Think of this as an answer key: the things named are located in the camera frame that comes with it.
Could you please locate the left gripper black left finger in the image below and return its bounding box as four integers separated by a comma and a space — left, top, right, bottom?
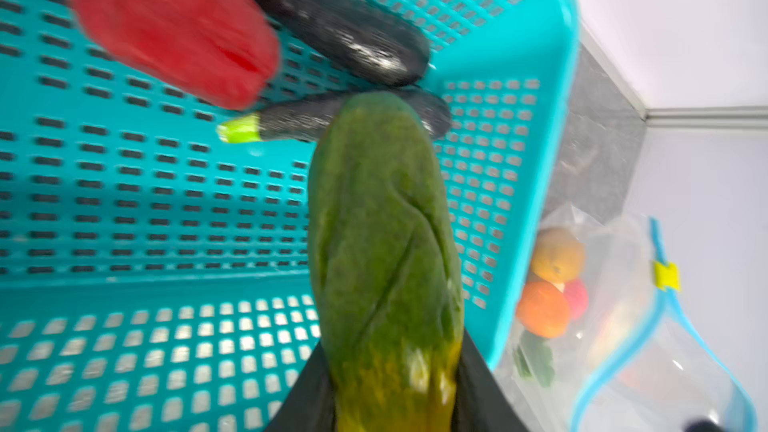
265, 344, 336, 432

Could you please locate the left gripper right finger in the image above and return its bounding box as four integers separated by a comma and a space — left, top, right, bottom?
452, 330, 528, 432

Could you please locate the small orange toy carrot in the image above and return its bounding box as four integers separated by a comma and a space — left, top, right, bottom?
515, 281, 570, 339

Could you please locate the clear zip top bag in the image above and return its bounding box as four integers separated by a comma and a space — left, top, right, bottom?
495, 204, 758, 431

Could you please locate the orange toy fruit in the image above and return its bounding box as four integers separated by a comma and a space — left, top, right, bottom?
530, 227, 586, 283

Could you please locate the yellow green toy corn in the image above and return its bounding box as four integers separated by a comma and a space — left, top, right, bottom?
308, 92, 464, 431

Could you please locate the teal plastic basket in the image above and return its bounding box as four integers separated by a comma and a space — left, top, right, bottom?
1, 0, 579, 431

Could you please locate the dark toy eggplant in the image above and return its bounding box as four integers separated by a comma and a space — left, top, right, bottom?
254, 0, 430, 87
216, 88, 452, 144

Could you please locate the red toy strawberry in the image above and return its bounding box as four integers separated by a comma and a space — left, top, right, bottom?
70, 0, 280, 110

